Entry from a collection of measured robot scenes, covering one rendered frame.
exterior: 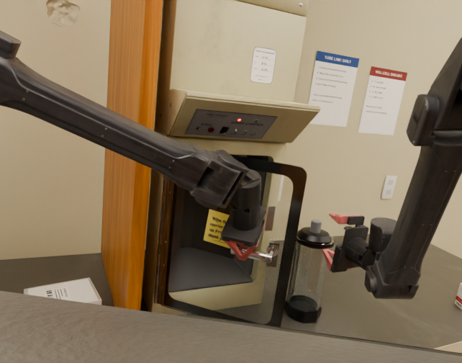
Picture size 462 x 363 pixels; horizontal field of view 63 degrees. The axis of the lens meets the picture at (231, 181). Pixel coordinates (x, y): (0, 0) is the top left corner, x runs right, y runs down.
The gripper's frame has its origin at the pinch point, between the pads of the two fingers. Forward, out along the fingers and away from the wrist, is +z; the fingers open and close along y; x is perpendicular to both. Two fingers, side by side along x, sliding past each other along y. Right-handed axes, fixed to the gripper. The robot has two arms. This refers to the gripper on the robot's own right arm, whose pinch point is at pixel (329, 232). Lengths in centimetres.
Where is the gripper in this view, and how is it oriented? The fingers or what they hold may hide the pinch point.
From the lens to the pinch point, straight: 100.2
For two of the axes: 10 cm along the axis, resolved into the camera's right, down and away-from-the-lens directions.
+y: 1.2, -9.6, -2.5
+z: -4.1, -2.7, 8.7
